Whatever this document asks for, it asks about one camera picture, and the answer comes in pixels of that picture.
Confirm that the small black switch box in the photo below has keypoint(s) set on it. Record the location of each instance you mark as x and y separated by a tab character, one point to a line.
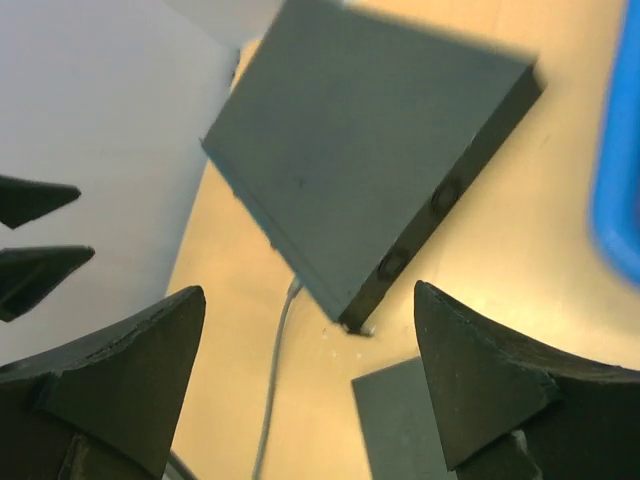
398	423

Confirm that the blue plastic bin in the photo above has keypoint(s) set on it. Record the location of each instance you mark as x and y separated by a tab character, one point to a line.
614	205

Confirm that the large black network switch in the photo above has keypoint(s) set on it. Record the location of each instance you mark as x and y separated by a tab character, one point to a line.
351	135

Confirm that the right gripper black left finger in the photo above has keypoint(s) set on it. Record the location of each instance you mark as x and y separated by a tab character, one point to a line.
104	406

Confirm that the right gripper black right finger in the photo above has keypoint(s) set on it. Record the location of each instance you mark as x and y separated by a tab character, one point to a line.
510	407

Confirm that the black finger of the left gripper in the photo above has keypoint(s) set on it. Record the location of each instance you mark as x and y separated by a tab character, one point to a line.
23	201
29	274

